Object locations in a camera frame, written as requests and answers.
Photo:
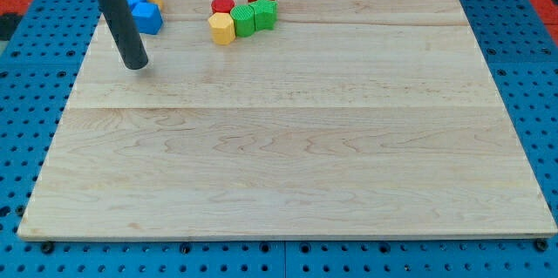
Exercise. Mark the green cylinder block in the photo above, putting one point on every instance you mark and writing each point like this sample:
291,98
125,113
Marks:
244,20

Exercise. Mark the yellow hexagon block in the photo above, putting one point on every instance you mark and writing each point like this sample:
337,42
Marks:
222,28

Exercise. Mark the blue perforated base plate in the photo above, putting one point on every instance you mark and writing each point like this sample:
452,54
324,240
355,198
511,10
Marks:
38,69

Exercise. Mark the red cylinder block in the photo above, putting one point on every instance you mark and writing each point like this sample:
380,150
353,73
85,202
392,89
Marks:
222,6

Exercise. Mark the blue pentagon block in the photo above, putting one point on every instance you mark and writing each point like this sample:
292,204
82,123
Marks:
147,17

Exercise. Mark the green star block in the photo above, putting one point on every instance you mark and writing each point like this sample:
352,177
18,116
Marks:
265,14

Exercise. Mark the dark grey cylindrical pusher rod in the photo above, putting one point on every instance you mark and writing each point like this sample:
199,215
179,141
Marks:
125,34

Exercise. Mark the light wooden board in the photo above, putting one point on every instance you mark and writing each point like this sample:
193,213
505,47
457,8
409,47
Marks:
351,120

